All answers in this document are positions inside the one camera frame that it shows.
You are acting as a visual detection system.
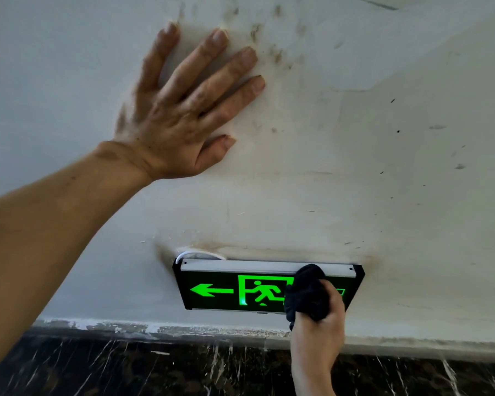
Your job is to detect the person's left hand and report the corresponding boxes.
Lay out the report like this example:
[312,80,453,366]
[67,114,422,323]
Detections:
[113,21,266,182]

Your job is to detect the white electrical cable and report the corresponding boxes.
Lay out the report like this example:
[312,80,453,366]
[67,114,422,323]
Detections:
[175,250,227,265]

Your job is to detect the green illuminated exit sign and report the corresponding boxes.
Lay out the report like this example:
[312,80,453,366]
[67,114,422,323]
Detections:
[172,258,365,315]

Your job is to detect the person's left forearm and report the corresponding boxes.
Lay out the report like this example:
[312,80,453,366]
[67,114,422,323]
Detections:
[0,141,154,382]

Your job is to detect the black cleaning cloth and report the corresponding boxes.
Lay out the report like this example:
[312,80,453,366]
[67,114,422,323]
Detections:
[283,264,331,331]

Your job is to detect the person's right hand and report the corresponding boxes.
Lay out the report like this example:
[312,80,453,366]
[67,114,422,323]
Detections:
[290,279,346,369]

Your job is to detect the person's right forearm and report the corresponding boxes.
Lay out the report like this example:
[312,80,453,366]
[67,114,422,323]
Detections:
[291,359,340,396]

